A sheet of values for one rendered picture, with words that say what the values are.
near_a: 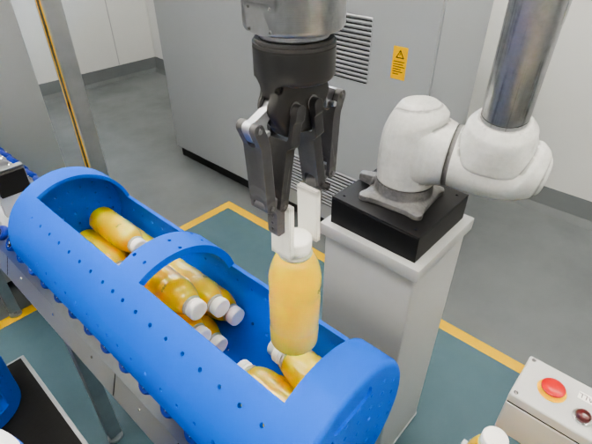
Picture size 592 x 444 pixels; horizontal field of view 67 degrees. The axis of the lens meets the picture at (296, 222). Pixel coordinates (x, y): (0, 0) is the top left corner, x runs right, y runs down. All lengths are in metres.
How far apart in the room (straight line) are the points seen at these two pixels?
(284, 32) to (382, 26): 1.87
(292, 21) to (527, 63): 0.67
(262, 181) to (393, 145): 0.74
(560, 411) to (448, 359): 1.48
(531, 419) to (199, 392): 0.53
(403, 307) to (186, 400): 0.72
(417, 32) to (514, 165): 1.18
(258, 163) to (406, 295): 0.88
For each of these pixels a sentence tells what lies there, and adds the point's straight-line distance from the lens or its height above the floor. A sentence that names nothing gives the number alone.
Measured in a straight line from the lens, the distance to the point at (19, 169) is 1.63.
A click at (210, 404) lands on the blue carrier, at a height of 1.17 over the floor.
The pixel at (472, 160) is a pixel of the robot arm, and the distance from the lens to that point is 1.10.
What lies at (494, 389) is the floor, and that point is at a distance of 2.28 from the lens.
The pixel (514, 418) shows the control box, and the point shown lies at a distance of 0.89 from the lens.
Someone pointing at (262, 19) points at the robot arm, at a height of 1.67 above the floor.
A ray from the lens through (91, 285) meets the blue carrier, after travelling 0.91.
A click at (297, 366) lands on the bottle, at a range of 0.77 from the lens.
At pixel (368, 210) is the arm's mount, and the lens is 1.20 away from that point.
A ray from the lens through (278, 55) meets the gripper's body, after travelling 0.40.
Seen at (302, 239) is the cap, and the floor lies 1.43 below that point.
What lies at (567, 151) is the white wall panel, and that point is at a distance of 3.43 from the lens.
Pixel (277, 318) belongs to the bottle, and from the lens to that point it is 0.58.
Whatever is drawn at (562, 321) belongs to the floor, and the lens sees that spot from 2.72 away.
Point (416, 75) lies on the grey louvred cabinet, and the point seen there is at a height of 1.11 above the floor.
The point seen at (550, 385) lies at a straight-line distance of 0.87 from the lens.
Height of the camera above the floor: 1.75
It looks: 35 degrees down
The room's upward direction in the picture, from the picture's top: straight up
